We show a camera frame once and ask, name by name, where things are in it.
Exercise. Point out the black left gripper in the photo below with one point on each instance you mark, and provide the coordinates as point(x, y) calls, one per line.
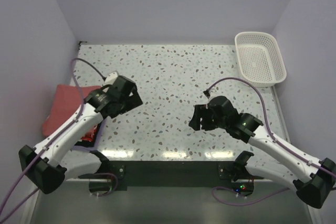
point(134, 100)

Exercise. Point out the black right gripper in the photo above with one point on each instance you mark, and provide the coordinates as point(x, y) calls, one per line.
point(200, 110)

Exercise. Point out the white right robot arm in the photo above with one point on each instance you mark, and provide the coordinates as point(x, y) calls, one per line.
point(310, 178)

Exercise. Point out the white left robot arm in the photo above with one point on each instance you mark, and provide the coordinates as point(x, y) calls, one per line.
point(41, 164)

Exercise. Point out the folded lavender t-shirt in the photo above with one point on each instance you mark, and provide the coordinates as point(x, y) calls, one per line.
point(87, 149)

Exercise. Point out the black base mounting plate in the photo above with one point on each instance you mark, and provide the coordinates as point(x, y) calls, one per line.
point(126, 174)

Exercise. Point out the white perforated plastic basket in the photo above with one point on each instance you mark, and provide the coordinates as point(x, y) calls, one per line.
point(259, 59)

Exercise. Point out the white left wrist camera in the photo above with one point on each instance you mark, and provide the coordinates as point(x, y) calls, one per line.
point(111, 77)

